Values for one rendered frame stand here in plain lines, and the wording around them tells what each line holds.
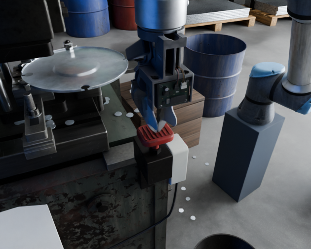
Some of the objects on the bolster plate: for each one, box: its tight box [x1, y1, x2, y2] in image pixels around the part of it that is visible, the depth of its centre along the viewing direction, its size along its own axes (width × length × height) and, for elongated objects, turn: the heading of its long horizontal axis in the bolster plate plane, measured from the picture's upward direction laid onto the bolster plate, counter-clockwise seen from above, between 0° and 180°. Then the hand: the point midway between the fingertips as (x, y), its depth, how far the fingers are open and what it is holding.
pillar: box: [0, 74, 13, 112], centre depth 60 cm, size 2×2×14 cm
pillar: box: [0, 63, 13, 83], centre depth 72 cm, size 2×2×14 cm
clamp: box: [23, 92, 57, 160], centre depth 59 cm, size 6×17×10 cm, turn 23°
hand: (155, 124), depth 52 cm, fingers closed
